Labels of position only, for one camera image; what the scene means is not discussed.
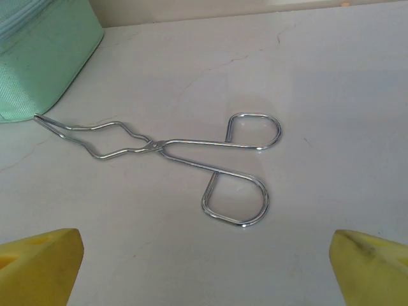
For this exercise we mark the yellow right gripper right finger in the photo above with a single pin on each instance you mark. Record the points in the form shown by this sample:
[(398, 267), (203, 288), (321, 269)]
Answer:
[(373, 274)]

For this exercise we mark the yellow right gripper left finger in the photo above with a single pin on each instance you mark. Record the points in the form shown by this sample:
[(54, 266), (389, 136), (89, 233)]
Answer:
[(38, 271)]

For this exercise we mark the mint green zip case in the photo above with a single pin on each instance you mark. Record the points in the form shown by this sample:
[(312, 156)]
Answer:
[(44, 54)]

